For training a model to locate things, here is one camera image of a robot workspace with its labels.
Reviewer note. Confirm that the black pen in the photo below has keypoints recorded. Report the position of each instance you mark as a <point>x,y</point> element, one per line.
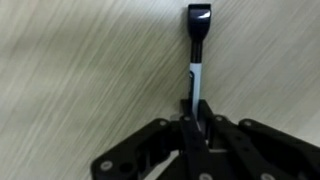
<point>198,26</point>

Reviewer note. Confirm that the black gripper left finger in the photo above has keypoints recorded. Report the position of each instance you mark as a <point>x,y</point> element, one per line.
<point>143,150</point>

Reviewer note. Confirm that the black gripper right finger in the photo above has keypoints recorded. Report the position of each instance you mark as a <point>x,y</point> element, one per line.
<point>266,150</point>

